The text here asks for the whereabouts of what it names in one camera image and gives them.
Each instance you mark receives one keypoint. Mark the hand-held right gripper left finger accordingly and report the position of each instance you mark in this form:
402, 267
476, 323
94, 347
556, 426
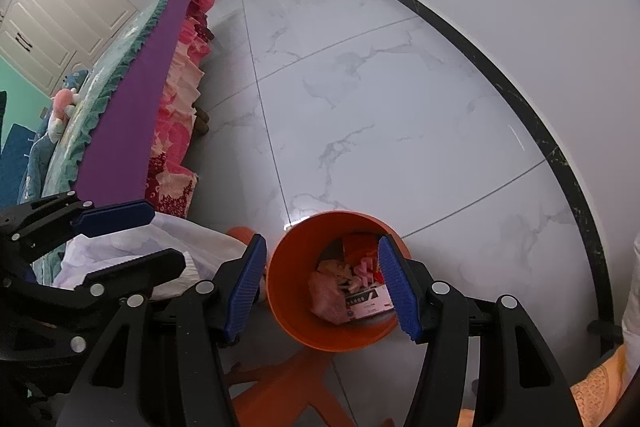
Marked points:
245, 289

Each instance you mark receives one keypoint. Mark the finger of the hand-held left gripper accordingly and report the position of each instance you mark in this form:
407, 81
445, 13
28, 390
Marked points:
145, 264
117, 217

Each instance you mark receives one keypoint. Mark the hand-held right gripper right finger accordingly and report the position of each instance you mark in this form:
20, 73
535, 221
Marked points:
397, 289

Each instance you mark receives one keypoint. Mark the orange trash bin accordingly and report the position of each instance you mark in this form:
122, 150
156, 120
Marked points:
290, 267

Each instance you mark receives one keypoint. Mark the white red-label medicine box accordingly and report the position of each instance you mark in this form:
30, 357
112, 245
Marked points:
370, 302

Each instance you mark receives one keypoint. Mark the pink crumpled wrapper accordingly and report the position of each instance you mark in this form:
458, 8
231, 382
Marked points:
325, 297

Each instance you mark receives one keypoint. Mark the pink floral bed skirt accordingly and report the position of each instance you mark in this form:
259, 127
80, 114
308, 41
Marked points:
172, 147

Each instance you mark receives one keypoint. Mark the orange plastic stool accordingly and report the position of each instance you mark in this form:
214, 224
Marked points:
300, 387

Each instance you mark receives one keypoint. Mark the purple bed mattress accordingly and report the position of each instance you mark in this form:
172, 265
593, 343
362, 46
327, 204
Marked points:
140, 107

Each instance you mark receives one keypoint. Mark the pink plush toy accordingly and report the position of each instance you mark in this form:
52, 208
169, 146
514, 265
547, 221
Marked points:
62, 112

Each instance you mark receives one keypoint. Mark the blue blanket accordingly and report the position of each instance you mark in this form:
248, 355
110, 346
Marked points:
15, 157

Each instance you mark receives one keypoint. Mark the bed with purple sheet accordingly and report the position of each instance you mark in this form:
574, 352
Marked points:
100, 92

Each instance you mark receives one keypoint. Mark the brown shoe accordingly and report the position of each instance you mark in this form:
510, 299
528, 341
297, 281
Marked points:
201, 119

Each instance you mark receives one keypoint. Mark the black furniture foot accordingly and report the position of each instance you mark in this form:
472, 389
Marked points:
605, 334

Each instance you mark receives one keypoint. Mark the person's orange shoe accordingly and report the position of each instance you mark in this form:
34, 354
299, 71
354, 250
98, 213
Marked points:
595, 387

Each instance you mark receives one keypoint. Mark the person's white dotted clothing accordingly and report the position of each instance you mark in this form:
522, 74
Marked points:
632, 287

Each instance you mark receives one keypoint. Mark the wall socket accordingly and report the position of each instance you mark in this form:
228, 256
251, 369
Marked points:
44, 113

